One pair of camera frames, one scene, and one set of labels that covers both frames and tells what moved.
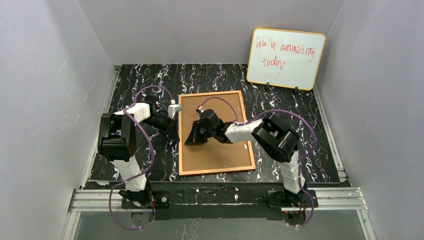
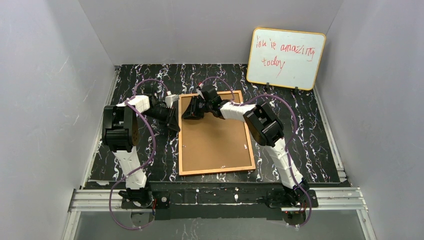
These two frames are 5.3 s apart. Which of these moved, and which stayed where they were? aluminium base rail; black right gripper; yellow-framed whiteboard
Moved: black right gripper
Stayed: aluminium base rail; yellow-framed whiteboard
